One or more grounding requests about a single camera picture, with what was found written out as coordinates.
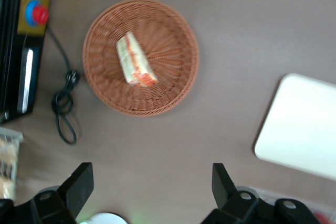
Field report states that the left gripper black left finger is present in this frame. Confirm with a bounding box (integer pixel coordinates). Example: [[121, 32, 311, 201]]
[[30, 162, 95, 224]]

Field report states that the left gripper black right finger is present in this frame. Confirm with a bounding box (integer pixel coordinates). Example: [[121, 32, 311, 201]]
[[201, 163, 260, 224]]

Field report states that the triangle sandwich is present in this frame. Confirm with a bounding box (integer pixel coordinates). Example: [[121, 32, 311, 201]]
[[115, 31, 159, 88]]

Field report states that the beige rectangular serving tray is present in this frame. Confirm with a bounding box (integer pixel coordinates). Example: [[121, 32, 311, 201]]
[[254, 73, 336, 182]]

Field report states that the round brown wicker basket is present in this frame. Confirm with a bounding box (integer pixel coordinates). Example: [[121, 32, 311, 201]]
[[82, 0, 200, 117]]

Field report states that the clear bag of fried snacks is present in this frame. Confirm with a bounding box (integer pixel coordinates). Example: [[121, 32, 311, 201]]
[[0, 137, 19, 200]]

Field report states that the black food warmer yellow panel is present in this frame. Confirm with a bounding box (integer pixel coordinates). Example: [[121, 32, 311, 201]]
[[0, 0, 56, 125]]

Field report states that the red emergency stop button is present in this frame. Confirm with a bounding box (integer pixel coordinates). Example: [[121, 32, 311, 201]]
[[25, 0, 50, 27]]

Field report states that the white wire snack rack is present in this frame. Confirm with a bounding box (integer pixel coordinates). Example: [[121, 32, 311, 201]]
[[0, 126, 24, 201]]

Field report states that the black power cable with plug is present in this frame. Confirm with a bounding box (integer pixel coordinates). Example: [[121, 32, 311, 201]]
[[46, 28, 81, 145]]

